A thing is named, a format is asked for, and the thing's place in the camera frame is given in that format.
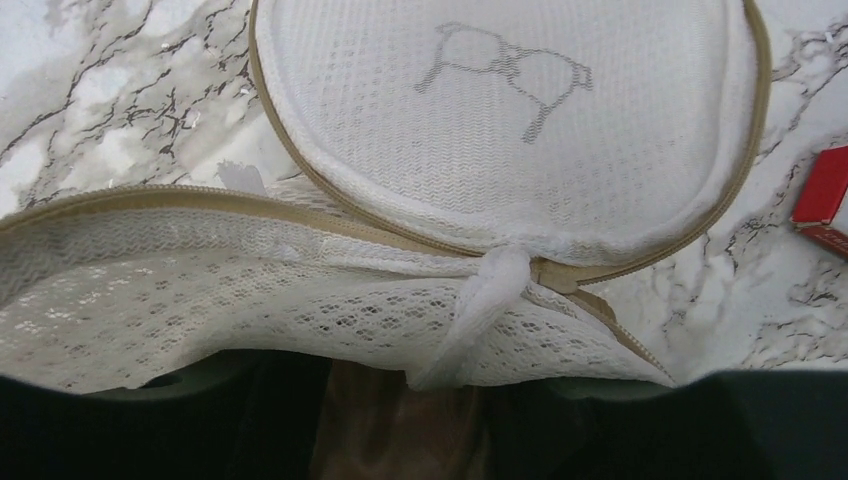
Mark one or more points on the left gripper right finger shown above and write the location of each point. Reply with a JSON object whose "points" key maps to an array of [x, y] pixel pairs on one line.
{"points": [[729, 425]]}

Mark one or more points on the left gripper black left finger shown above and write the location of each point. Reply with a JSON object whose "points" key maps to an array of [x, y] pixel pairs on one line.
{"points": [[236, 415]]}

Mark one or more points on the small red box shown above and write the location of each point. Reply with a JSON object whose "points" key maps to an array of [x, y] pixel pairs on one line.
{"points": [[820, 213]]}

